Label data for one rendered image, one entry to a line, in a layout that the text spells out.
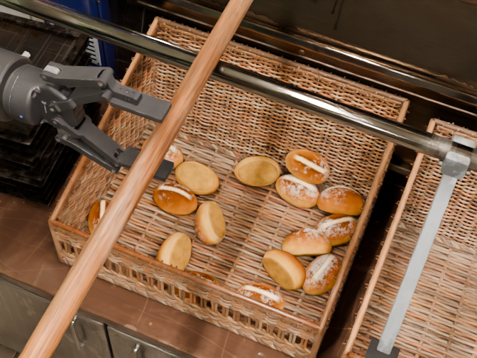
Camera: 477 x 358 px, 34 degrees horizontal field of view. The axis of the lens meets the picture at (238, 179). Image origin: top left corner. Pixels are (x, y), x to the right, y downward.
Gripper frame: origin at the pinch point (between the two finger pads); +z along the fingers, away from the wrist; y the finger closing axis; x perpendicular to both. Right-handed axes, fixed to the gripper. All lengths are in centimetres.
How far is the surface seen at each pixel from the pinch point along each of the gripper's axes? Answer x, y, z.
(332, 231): -32, 56, 21
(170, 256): -13, 55, -6
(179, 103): -6.2, -0.8, 0.4
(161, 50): -16.9, 2.6, -7.6
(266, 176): -40, 57, 4
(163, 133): -0.7, -0.8, 0.7
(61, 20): -16.8, 3.2, -24.0
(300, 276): -19, 55, 19
